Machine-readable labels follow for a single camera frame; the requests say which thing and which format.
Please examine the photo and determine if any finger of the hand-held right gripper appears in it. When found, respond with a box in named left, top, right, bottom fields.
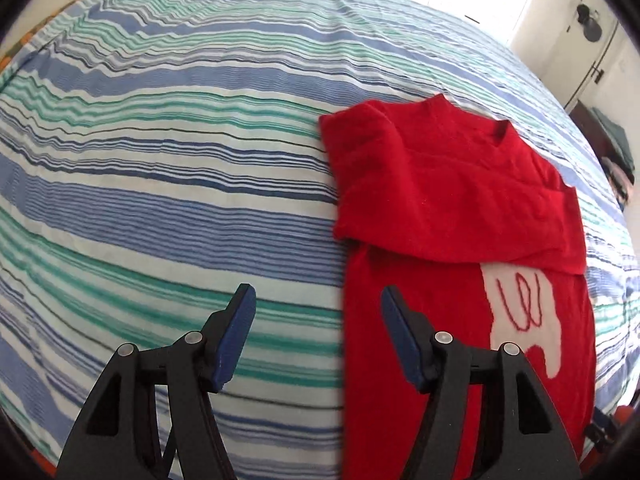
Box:
left=582, top=407, right=621, bottom=456

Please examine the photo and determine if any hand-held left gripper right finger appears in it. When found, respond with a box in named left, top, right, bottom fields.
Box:
left=381, top=285, right=583, bottom=480

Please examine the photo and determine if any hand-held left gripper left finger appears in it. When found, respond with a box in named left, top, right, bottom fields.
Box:
left=59, top=283, right=257, bottom=480

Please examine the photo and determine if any red sweater with white rabbit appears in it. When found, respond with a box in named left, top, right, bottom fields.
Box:
left=319, top=92, right=598, bottom=480

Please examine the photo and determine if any pile of clothes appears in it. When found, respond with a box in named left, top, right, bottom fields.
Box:
left=590, top=106, right=636, bottom=201

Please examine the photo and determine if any blue green striped bedspread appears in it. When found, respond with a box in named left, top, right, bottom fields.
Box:
left=0, top=0, right=640, bottom=480

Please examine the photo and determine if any dark wooden dresser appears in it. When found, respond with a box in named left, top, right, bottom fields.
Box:
left=570, top=101, right=623, bottom=171

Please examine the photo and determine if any white door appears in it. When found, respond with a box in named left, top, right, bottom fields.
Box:
left=542, top=0, right=626, bottom=106

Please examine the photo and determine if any orange patterned bedsheet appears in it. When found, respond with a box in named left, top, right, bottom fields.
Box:
left=0, top=22, right=51, bottom=68

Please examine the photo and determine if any dark door hook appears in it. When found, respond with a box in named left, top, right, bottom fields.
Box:
left=576, top=4, right=603, bottom=43

